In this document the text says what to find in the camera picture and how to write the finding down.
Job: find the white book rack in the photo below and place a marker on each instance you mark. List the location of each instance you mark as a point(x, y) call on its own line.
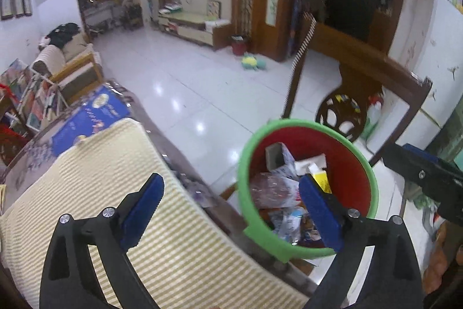
point(32, 102)

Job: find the small white blue packet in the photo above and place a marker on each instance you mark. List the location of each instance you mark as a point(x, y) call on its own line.
point(289, 222)

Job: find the blue book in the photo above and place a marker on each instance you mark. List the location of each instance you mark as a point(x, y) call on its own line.
point(86, 120)

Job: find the white green detergent bottle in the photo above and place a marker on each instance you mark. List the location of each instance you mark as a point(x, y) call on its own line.
point(372, 117)

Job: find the green yellow plush toy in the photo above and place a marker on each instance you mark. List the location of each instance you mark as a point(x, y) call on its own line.
point(251, 63)

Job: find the colourful framed picture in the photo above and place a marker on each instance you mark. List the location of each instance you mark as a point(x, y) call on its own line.
point(213, 9)

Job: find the television cabinet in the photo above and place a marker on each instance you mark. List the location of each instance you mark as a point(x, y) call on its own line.
point(188, 23)

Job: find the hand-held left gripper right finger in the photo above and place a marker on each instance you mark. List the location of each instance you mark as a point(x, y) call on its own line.
point(320, 215)

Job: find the yellow drink carton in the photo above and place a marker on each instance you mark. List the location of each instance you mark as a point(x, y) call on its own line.
point(323, 182)

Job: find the bamboo wall painting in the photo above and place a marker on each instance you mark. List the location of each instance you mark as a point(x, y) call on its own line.
point(273, 5)

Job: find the carved wooden chair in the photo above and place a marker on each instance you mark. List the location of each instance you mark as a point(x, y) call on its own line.
point(361, 55)

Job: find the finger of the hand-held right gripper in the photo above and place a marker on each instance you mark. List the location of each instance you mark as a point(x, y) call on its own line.
point(421, 151)
point(423, 178)

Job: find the red bin with green rim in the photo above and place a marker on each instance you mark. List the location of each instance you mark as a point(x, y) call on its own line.
point(343, 157)

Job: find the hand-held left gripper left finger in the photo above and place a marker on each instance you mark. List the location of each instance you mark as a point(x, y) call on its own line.
point(143, 211)

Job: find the black clothes pile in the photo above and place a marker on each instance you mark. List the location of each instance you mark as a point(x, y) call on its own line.
point(65, 32)

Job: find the yellow striped table mat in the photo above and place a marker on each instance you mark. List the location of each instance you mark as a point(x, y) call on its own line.
point(126, 157)

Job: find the beige wooden sofa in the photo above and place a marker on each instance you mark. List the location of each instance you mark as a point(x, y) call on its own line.
point(76, 73)

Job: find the small red waste bin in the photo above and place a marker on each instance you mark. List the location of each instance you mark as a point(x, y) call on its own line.
point(238, 47)

